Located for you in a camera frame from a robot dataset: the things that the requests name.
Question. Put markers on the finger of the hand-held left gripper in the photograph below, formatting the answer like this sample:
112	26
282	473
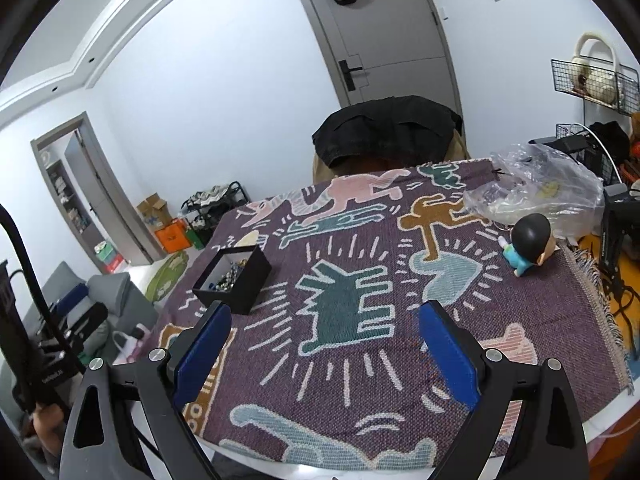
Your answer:
62	370

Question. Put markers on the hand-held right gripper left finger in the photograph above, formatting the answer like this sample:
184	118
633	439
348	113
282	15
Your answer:
205	350

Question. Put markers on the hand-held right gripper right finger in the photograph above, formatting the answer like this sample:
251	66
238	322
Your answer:
445	355

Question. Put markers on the black jewelry box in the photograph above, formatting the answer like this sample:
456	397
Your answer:
250	285

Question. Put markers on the person's left hand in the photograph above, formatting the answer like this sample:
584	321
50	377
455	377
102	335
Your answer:
45	425

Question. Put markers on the white tote bag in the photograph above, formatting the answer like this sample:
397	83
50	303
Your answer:
127	345

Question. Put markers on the green round rug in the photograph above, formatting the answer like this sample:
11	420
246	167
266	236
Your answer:
167	277

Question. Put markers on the grey sofa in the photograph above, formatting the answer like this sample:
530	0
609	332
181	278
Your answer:
115	295

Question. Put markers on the printed purple blanket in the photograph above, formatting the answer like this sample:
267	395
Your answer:
350	305

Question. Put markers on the orange bag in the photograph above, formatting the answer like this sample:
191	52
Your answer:
172	237

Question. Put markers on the black shoe rack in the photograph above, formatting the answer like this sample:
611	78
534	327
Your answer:
215	210

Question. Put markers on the printed cardboard box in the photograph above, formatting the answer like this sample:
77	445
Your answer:
155	210

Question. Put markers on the black-haired toy figurine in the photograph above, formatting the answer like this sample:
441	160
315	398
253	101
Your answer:
532	232

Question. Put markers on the grey shelf cabinet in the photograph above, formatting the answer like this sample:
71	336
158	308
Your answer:
75	200

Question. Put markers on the clear plastic bag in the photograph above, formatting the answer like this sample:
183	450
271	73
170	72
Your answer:
550	195

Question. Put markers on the black device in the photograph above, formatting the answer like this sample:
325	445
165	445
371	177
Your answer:
617	225

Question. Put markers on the black jacket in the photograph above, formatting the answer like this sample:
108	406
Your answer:
385	130

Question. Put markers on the black bag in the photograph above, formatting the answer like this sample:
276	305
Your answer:
610	142

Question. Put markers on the cream headphones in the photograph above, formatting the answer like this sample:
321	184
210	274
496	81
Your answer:
600	77

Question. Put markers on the grey door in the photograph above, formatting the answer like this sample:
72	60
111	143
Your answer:
390	35

